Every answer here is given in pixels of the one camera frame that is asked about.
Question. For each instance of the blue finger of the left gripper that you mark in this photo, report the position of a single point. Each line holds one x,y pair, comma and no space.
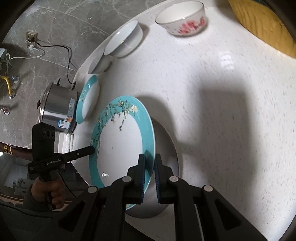
74,155

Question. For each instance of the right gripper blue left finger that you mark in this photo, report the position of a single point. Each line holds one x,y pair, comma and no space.
140,178

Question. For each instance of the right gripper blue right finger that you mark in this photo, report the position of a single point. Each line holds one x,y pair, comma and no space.
161,180

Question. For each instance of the teal floral deep plate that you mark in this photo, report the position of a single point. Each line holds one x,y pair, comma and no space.
87,99

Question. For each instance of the small white bowl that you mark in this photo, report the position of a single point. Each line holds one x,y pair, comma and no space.
100,64

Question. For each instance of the large white bowl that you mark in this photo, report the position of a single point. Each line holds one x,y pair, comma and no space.
125,40

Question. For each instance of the pink floral small bowl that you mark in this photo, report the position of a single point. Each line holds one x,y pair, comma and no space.
183,19

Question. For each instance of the person's left hand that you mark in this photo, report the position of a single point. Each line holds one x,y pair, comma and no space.
55,190

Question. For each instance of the white folded dish towel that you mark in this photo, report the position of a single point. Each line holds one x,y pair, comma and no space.
65,143

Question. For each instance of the brown apron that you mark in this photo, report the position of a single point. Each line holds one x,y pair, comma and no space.
17,152

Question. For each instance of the stainless steel rice cooker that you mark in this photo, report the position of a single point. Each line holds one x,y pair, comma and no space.
57,108

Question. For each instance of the red water valve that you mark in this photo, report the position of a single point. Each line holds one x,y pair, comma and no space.
5,111

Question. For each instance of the blue water valve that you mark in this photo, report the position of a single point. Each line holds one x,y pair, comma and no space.
15,79

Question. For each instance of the yellow basin with teal colander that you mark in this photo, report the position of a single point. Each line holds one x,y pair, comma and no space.
262,22

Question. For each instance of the wall power socket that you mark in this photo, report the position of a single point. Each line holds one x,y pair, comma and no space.
31,38

